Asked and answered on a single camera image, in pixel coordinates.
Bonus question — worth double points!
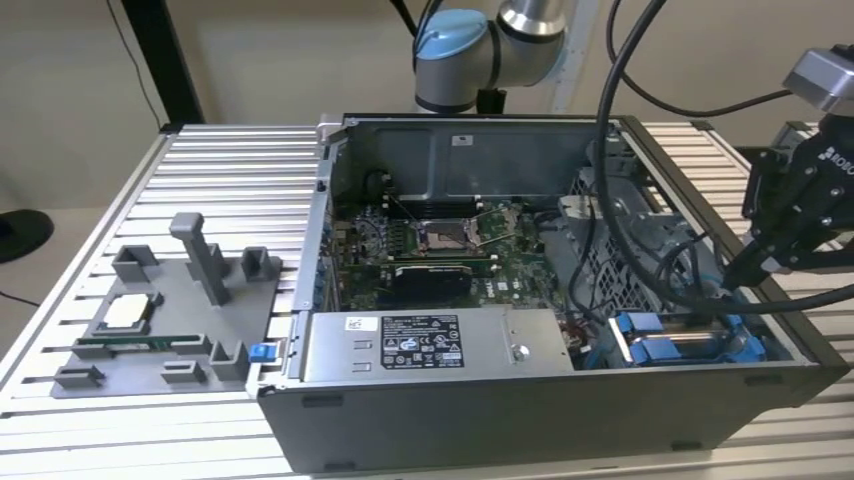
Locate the grey perforated metal drive cage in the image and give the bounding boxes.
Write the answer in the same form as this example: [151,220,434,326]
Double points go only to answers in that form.
[542,139,719,321]

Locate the black cables behind arm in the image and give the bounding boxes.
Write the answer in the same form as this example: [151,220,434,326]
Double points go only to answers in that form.
[388,0,441,39]

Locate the dark grey open PC case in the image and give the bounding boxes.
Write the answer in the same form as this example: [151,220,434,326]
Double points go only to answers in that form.
[245,112,854,474]

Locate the black RAM slot row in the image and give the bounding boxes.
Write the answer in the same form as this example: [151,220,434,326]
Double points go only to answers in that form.
[385,249,498,262]
[384,195,485,211]

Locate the silver CPU chip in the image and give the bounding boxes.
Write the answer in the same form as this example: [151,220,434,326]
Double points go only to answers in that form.
[105,294,155,329]

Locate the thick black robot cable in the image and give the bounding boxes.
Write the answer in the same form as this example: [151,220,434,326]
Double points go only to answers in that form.
[594,0,854,316]

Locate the thin metal locking lever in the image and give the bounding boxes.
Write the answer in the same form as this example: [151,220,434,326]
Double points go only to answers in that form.
[388,192,421,226]

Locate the grey plastic parts rack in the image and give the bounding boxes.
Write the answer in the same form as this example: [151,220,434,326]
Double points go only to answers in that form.
[49,212,288,401]

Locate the black power wire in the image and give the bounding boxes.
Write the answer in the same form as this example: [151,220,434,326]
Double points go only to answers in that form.
[649,234,719,326]

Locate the black round stand base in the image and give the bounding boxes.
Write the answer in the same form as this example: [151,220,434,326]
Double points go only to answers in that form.
[0,209,54,264]

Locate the black camera cable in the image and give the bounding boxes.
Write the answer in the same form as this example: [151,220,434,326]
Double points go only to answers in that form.
[609,0,793,118]

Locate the green motherboard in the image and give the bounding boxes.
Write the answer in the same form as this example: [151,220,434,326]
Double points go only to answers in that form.
[329,197,574,314]

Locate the green RAM stick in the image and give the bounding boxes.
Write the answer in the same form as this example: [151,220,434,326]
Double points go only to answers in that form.
[73,334,205,349]

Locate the red and black wire bundle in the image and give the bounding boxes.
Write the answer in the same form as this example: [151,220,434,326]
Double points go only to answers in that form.
[557,322,592,354]

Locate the silver power supply unit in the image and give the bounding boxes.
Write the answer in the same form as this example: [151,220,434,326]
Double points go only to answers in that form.
[292,307,576,381]

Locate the black upright post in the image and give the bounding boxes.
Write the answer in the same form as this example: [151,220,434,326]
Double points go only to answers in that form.
[117,0,206,126]

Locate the black graphics card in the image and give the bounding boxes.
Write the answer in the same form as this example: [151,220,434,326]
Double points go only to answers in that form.
[378,263,476,307]

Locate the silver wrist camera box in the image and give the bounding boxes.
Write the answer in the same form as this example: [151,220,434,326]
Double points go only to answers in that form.
[780,45,854,115]

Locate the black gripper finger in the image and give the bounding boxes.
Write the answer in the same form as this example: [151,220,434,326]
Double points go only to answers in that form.
[764,216,854,275]
[723,218,803,290]

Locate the CPU socket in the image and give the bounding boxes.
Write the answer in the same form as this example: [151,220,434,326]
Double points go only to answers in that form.
[409,217,485,254]

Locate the light blue data wire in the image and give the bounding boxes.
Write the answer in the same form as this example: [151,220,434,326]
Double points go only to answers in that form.
[672,263,732,304]

